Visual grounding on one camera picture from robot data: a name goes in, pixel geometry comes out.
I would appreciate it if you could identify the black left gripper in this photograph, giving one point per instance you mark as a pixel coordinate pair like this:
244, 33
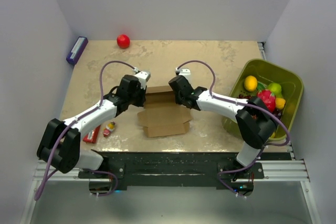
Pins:
143, 93

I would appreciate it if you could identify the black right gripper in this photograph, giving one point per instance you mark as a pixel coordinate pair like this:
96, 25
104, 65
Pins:
178, 100

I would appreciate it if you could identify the brown cardboard box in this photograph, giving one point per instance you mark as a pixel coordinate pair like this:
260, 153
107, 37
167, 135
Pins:
161, 115

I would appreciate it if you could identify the small colourful toy figure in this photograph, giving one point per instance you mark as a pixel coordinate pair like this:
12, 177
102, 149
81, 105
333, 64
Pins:
109, 129

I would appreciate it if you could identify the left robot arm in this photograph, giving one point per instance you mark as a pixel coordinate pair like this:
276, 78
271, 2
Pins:
61, 140

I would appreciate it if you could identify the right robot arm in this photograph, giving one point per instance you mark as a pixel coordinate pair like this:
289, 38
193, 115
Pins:
252, 116

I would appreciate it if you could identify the purple rectangular box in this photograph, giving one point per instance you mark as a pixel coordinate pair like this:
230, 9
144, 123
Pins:
77, 50

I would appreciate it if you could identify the red apple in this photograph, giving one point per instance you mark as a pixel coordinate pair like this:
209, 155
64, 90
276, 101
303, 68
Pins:
123, 41

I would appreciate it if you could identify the dark red toy grapes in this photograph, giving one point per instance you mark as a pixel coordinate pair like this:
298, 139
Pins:
243, 96

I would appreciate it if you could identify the red rectangular packet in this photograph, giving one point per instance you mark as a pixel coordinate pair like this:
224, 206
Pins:
92, 136

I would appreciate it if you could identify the orange toy fruit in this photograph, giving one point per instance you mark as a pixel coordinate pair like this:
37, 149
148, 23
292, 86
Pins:
250, 83

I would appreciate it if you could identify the pink dragon fruit toy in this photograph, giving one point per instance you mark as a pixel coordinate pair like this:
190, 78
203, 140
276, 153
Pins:
268, 99

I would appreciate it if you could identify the green toy pear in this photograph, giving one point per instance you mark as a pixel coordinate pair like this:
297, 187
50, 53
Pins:
276, 89

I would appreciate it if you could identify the yellow toy lemon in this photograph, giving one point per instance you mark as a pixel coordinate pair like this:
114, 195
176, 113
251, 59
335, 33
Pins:
280, 103

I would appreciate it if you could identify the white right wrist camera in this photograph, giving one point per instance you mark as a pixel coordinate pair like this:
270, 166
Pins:
184, 72

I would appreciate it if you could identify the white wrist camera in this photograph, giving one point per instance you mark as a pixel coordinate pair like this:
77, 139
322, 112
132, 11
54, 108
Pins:
142, 76
184, 72

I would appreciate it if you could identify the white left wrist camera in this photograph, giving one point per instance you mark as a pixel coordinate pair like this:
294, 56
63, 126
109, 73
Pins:
142, 76

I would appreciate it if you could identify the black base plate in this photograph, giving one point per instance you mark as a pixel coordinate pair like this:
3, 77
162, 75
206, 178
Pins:
173, 170

